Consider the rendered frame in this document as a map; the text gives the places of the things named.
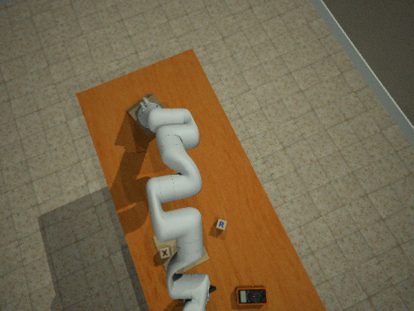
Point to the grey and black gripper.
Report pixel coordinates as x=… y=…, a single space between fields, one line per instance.
x=211 y=289

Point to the beige mat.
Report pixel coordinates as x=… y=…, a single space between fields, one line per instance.
x=173 y=249

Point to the orange pocket multimeter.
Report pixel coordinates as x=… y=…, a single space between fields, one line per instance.
x=251 y=295

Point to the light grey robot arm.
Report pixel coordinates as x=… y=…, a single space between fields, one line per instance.
x=185 y=224

